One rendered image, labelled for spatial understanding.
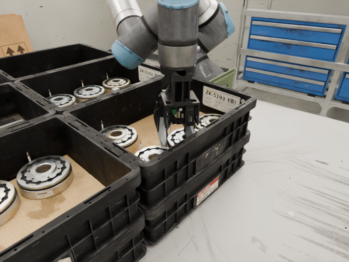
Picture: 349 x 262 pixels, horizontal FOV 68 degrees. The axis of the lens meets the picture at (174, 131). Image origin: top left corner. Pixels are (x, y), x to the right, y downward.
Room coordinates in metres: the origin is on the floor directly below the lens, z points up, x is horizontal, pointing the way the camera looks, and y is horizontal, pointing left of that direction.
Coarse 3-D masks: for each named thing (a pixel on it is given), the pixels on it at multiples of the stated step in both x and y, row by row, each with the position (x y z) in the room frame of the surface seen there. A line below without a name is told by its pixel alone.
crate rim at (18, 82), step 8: (112, 56) 1.00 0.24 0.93; (80, 64) 0.90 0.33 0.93; (88, 64) 0.91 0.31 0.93; (144, 64) 0.91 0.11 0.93; (152, 64) 0.90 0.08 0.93; (48, 72) 0.81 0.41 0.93; (56, 72) 0.82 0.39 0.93; (16, 80) 0.74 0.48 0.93; (24, 80) 0.75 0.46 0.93; (144, 80) 0.74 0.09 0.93; (24, 88) 0.68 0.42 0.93; (120, 88) 0.68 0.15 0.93; (40, 96) 0.62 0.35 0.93; (104, 96) 0.63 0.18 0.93; (48, 104) 0.57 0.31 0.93; (80, 104) 0.57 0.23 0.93; (56, 112) 0.55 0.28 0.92
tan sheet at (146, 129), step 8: (200, 112) 0.73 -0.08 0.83; (144, 120) 0.68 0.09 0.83; (152, 120) 0.68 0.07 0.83; (136, 128) 0.63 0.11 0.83; (144, 128) 0.63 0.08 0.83; (152, 128) 0.63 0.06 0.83; (168, 128) 0.63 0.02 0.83; (176, 128) 0.63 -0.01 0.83; (144, 136) 0.59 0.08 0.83; (152, 136) 0.59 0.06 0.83; (144, 144) 0.55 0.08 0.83; (152, 144) 0.55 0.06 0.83; (160, 144) 0.55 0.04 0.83
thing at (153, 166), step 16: (160, 80) 0.75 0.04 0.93; (192, 80) 0.76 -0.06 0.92; (112, 96) 0.63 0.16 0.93; (64, 112) 0.53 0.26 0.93; (240, 112) 0.55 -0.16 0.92; (208, 128) 0.46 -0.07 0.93; (112, 144) 0.40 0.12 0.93; (176, 144) 0.40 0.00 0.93; (192, 144) 0.42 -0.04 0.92; (160, 160) 0.36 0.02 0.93; (176, 160) 0.38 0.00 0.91; (144, 176) 0.34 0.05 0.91
